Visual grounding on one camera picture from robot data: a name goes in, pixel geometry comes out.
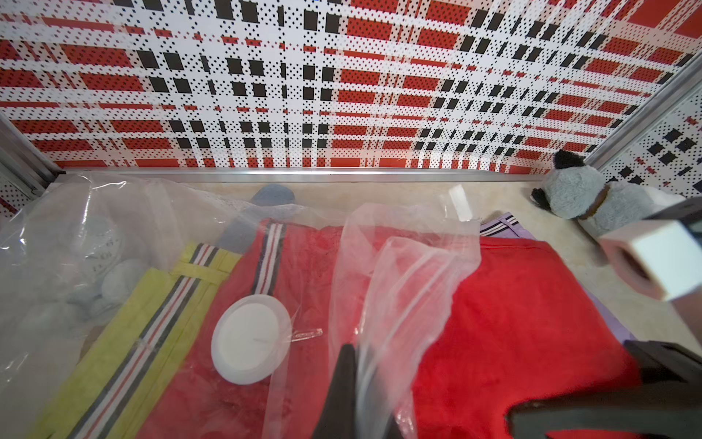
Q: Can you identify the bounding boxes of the red trousers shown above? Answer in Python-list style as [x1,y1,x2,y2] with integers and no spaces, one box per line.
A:
[138,221,636,438]

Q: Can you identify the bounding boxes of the lime green folded trousers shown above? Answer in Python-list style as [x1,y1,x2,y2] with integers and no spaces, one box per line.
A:
[30,243,241,438]

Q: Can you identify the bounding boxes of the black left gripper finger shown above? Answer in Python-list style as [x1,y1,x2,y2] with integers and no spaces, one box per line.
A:
[311,343,390,438]

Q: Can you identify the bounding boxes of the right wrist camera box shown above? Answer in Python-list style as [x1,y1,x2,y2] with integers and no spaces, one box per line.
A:
[598,197,701,302]

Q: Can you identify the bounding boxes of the grey white plush toy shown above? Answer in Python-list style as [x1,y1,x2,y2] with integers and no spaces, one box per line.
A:
[531,150,686,239]

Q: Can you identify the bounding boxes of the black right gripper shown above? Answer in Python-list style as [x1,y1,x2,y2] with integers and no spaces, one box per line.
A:
[506,290,702,439]

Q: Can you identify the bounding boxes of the clear plastic vacuum bag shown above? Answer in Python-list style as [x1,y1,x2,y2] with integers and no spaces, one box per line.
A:
[1,174,481,438]

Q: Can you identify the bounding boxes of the white vacuum bag valve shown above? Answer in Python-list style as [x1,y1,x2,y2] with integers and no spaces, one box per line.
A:
[210,294,292,385]

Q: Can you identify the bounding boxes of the white alarm clock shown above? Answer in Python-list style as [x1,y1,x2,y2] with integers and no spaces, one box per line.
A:
[65,217,149,314]

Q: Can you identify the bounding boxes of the purple trousers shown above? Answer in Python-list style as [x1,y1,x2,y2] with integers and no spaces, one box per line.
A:
[479,212,637,344]

